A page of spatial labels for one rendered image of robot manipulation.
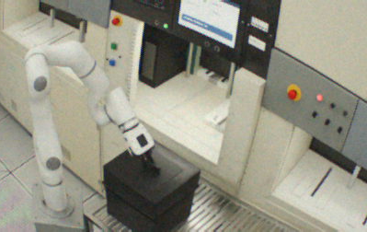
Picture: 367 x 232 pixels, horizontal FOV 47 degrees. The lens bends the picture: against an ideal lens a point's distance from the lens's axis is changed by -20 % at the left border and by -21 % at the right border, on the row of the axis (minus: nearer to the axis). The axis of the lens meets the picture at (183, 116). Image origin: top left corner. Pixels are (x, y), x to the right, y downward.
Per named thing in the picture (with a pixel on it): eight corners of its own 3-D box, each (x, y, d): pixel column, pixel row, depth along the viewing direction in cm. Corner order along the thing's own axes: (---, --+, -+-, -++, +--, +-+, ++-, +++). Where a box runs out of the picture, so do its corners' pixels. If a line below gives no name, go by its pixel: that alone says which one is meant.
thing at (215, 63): (195, 69, 291) (201, 22, 272) (215, 57, 305) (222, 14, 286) (231, 88, 281) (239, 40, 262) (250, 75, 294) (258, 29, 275)
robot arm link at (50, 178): (43, 188, 197) (37, 147, 182) (34, 160, 209) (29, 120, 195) (66, 184, 202) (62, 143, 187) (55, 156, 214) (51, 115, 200)
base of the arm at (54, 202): (39, 215, 206) (33, 190, 194) (40, 188, 220) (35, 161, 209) (74, 220, 209) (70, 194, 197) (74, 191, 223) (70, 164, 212)
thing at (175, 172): (100, 182, 205) (99, 160, 197) (145, 152, 225) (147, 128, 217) (154, 221, 192) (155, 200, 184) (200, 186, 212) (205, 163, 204)
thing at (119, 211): (144, 185, 235) (145, 157, 225) (191, 214, 223) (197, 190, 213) (105, 212, 217) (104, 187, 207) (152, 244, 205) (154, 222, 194)
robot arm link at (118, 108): (113, 128, 196) (133, 118, 194) (97, 98, 194) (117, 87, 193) (118, 123, 204) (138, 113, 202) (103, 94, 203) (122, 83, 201)
